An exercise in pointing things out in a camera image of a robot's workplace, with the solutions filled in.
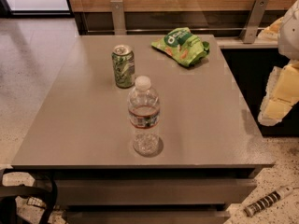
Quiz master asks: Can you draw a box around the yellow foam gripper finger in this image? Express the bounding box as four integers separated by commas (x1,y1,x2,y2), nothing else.
258,60,299,126
258,18,283,41

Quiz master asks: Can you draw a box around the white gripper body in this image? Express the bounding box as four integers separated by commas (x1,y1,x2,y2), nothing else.
278,0,299,60

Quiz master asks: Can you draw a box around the green rice chip bag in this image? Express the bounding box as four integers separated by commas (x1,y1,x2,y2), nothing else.
151,27,209,68

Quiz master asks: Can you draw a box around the clear plastic water bottle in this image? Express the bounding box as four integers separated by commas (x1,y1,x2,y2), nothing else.
127,76,160,156

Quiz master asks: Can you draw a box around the white striped power strip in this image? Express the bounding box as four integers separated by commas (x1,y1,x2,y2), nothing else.
244,186,294,217

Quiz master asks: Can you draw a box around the green soda can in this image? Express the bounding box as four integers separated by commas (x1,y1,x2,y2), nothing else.
111,44,135,89

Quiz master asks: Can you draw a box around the black chair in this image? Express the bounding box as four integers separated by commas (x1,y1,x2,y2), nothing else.
0,168,59,224

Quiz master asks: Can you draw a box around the right metal bracket post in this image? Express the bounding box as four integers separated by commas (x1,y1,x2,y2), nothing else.
240,0,269,44

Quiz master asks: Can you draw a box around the metal bracket post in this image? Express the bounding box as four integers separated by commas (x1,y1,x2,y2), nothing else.
110,0,127,35
240,0,269,44

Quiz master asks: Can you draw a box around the left metal bracket post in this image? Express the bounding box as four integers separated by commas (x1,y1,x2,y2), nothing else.
110,0,127,35

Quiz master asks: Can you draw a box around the horizontal metal rail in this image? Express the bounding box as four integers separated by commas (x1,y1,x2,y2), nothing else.
87,27,265,34

